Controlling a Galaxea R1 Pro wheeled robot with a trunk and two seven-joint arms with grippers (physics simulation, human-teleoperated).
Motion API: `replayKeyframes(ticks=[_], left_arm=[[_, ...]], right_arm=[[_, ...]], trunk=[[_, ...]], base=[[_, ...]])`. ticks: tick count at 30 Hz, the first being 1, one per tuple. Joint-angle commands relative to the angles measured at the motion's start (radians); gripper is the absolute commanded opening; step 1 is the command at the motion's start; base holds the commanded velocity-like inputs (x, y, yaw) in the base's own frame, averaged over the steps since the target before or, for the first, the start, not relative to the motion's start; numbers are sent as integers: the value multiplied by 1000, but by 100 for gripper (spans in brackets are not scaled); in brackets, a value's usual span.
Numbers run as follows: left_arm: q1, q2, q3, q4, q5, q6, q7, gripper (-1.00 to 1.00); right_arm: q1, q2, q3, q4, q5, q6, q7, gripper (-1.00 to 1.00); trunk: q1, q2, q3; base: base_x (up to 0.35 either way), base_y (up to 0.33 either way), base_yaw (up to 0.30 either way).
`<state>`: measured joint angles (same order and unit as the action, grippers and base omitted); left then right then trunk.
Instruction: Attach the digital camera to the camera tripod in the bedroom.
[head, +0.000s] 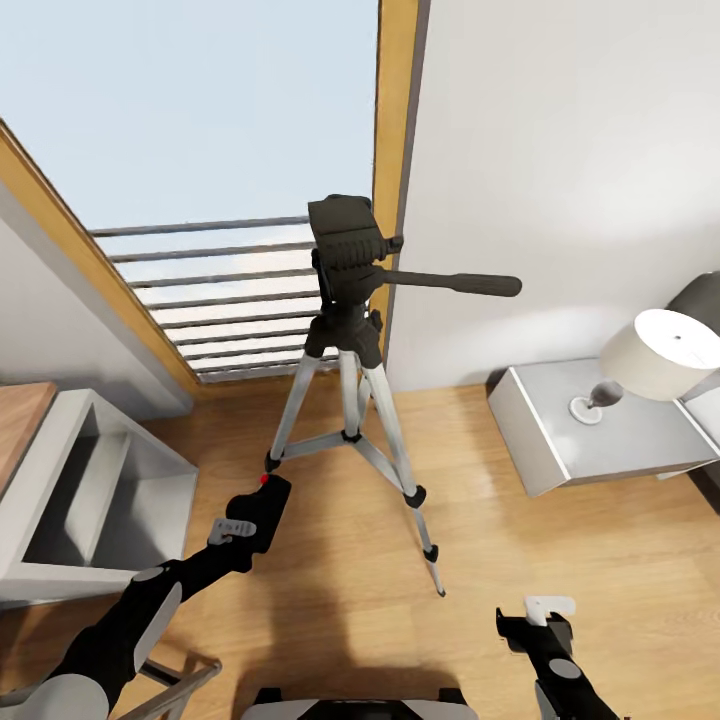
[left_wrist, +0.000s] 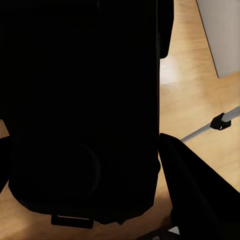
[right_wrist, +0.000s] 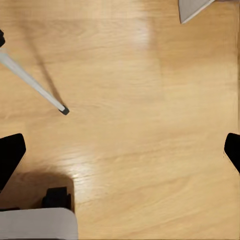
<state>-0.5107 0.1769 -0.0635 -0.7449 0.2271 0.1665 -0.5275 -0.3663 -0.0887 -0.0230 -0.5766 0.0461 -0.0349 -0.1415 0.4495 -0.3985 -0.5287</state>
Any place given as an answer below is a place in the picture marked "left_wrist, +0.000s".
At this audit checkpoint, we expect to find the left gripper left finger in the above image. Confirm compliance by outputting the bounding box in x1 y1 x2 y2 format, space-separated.
0 136 13 193

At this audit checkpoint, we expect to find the digital camera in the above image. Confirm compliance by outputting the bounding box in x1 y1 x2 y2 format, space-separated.
0 0 174 229

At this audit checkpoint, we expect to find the camera tripod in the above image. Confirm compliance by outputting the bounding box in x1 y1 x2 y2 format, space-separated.
181 105 240 143

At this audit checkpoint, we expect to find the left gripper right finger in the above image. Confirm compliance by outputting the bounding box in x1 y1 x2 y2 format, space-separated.
158 133 240 240

